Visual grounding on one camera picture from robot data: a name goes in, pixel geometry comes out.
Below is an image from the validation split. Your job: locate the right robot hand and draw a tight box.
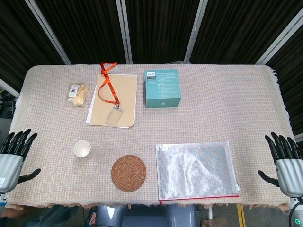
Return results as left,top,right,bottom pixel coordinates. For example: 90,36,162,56
257,131,303,197

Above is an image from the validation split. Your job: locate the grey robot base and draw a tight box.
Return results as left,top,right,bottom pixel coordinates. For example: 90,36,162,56
95,204,199,227

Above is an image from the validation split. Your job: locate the orange lanyard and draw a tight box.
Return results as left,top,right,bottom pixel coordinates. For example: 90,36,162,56
98,61,121,106

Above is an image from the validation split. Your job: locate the round woven brown coaster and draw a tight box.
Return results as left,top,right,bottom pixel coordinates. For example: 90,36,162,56
111,155,147,191

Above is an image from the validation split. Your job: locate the clear badge holder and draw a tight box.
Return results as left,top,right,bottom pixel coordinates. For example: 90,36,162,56
105,105,123,126

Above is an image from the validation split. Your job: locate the white paper cup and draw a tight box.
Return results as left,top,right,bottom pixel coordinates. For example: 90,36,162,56
73,140,93,158

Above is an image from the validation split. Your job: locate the clear mesh zipper pouch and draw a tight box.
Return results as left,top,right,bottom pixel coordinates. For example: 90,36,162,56
155,141,240,201

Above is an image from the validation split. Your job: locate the beige woven tablecloth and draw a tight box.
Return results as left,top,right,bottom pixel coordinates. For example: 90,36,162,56
5,63,296,210

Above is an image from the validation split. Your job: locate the teal Philips product box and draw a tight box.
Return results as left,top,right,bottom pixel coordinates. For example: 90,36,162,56
144,69,183,109

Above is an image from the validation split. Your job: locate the tan paper folder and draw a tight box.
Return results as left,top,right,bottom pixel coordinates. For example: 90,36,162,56
88,73,138,129

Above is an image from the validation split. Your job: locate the grey partition frame post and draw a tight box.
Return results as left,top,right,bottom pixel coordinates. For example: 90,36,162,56
183,0,209,64
115,0,133,64
24,0,72,65
255,9,303,65

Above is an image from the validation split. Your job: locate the white sheet of paper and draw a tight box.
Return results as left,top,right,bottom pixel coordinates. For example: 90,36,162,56
85,87,96,124

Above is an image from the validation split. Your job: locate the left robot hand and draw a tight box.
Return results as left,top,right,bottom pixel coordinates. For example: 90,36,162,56
0,129,42,194

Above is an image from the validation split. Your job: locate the clear bag of snacks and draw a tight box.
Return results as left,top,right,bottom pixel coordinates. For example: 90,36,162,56
67,82,89,109

